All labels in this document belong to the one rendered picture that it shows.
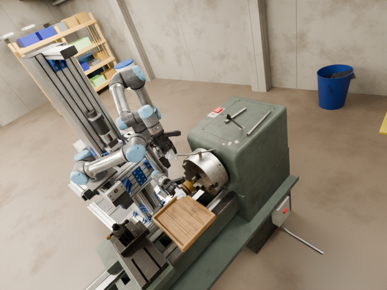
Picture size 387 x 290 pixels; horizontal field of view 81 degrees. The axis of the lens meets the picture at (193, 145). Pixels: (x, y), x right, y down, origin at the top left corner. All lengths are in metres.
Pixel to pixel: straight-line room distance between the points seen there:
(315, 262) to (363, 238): 0.47
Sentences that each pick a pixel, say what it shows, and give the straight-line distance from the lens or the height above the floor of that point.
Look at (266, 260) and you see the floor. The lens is 2.37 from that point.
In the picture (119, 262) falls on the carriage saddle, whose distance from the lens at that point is 1.67.
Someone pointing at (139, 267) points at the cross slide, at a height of 0.97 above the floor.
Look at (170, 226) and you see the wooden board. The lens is 1.64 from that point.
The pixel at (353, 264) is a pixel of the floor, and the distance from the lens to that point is 2.43.
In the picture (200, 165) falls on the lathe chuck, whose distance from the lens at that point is 1.42.
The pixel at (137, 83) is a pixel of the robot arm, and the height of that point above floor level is 1.68.
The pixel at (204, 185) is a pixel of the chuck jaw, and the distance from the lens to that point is 1.46.
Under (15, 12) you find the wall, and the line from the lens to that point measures 9.51.
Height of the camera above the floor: 2.17
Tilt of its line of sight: 37 degrees down
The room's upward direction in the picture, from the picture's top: 20 degrees counter-clockwise
